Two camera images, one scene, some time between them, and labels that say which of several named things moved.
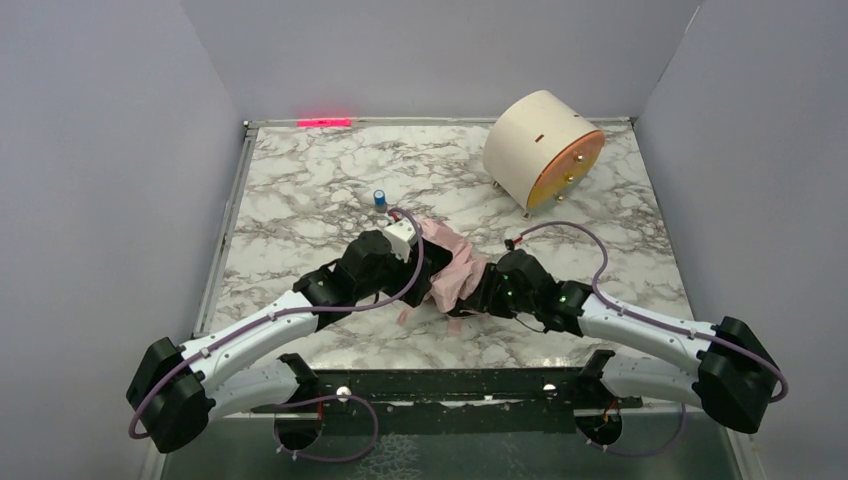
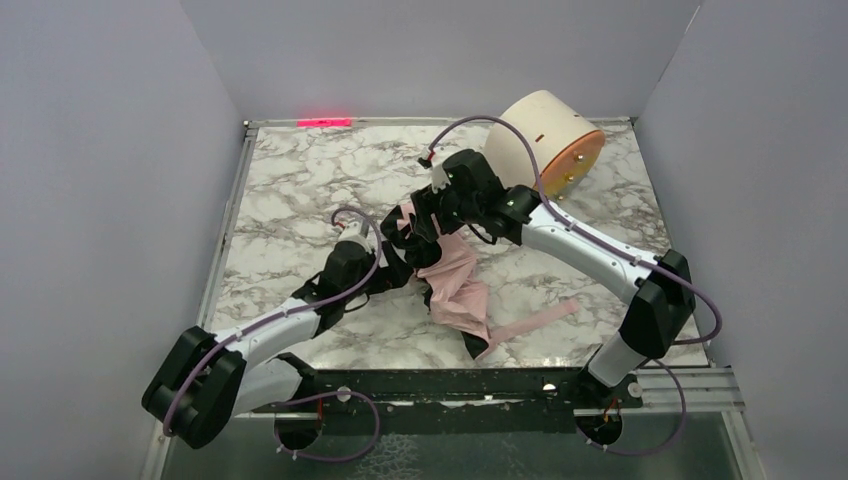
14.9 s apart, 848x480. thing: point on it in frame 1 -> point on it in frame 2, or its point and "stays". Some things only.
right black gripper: x=488 y=291 -> x=427 y=208
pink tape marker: x=324 y=122 stays
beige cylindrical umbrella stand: x=541 y=150 stays
